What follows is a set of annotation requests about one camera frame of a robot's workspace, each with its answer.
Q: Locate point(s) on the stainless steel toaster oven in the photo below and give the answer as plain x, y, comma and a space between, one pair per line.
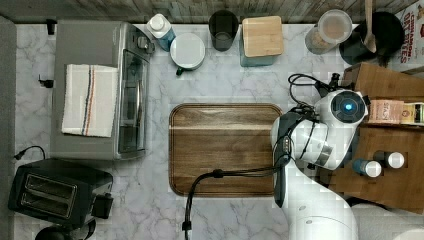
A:
108, 43

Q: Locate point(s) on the dark grey cup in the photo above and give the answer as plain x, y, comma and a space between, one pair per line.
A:
223, 27

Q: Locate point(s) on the white striped folded towel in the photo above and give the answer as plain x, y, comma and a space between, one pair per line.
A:
90, 100

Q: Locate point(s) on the blue bottle with white cap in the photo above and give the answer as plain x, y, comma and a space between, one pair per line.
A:
162, 30

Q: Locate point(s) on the blue spice can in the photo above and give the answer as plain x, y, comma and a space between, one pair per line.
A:
367, 168

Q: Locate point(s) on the teal canister with wooden lid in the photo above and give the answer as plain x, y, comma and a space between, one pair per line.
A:
261, 41

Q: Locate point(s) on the black toaster power plug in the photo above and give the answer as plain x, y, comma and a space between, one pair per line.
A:
34, 152

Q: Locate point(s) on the black wall clip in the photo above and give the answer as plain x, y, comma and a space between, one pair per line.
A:
45, 83
51, 26

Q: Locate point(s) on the wooden spoon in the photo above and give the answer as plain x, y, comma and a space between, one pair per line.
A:
369, 40

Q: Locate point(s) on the glass cereal jar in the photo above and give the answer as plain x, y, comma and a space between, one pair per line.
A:
333, 28

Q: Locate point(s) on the white lidded mug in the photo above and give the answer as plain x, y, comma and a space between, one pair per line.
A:
187, 52

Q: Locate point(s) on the wooden cutting board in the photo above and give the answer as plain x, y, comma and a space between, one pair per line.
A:
204, 137

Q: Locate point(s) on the white paper towel roll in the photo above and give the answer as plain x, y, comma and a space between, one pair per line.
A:
377, 223

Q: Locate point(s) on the oat bites cereal box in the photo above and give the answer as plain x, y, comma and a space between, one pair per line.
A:
410, 58

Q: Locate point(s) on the black two-slot toaster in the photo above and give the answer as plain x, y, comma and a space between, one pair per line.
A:
61, 192

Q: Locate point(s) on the dark spice can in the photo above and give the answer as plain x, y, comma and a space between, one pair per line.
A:
387, 159

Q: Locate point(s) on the black utensil holder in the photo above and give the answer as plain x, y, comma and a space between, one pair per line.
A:
389, 35

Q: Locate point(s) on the wooden drawer box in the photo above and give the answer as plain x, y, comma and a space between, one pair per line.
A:
397, 148

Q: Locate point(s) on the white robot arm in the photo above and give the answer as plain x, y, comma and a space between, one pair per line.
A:
314, 212

